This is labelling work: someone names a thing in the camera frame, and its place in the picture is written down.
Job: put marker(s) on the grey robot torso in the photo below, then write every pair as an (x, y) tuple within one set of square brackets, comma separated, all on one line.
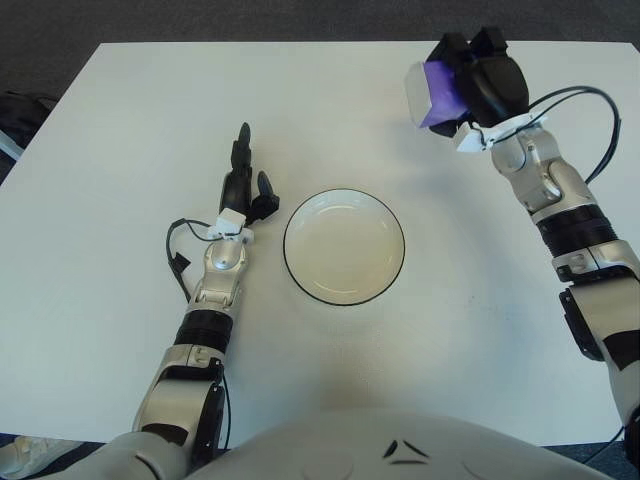
[(325, 450)]

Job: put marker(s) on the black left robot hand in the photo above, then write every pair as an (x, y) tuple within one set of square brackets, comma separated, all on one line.
[(236, 192)]

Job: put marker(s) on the white shoe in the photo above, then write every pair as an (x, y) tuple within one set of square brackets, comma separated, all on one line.
[(30, 450)]

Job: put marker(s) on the white plate with black rim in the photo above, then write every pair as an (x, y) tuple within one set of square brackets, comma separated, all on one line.
[(345, 245)]

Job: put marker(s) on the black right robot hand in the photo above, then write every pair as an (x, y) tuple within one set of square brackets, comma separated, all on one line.
[(495, 90)]

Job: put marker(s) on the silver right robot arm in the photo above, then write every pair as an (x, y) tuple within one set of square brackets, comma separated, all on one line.
[(545, 170)]

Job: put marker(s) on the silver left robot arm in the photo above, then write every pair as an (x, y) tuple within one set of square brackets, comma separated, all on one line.
[(225, 257)]

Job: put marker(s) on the purple tissue paper pack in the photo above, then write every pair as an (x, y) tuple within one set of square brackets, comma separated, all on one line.
[(435, 95)]

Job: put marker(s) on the black bag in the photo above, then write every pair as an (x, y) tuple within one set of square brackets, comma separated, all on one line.
[(20, 117)]

